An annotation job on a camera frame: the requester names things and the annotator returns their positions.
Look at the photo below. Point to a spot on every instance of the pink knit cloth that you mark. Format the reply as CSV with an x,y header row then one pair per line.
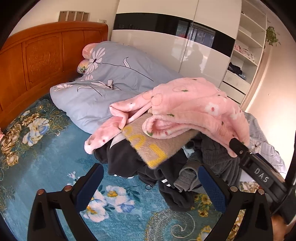
x,y
1,136

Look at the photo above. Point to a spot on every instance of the light blue garment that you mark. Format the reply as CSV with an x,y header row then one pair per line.
x,y
189,151

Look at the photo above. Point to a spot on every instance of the dark folded clothes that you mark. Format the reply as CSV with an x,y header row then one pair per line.
x,y
234,69

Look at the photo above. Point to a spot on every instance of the blue-grey floral duvet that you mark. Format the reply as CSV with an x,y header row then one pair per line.
x,y
120,76

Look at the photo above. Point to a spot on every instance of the dark grey garment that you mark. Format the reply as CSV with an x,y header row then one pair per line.
x,y
217,150

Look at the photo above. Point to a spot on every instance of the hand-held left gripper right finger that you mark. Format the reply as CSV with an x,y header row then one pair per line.
x,y
214,190

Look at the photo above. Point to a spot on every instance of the white open shelf unit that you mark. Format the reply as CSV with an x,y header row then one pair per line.
x,y
252,30

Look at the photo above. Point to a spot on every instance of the pink and white folded clothes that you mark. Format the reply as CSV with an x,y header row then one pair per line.
x,y
243,51

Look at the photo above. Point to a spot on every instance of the white wardrobe with black band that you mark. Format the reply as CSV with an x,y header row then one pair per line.
x,y
161,46

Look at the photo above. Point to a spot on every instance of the white wall socket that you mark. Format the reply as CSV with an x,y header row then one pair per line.
x,y
103,21

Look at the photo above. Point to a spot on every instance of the green hanging plant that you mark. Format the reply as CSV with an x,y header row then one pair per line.
x,y
272,36

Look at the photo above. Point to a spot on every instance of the floral print pillow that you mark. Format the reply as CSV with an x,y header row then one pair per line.
x,y
82,67

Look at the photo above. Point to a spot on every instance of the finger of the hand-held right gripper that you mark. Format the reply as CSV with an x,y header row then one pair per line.
x,y
239,147

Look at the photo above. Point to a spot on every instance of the light grey floral quilt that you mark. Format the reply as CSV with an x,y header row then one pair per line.
x,y
261,139

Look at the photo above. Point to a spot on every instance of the teal floral blanket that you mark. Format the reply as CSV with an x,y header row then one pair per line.
x,y
50,157

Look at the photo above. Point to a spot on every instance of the wooden headboard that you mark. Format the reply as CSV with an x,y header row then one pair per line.
x,y
41,58

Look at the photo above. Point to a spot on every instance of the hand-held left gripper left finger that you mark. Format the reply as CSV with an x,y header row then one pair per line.
x,y
89,192

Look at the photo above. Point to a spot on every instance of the beige sweater with yellow letters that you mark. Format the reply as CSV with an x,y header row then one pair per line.
x,y
148,141

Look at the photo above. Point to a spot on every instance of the pink floral fleece garment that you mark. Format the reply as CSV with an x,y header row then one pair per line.
x,y
185,99

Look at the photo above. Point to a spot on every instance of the pink pillow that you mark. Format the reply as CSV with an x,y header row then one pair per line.
x,y
89,49

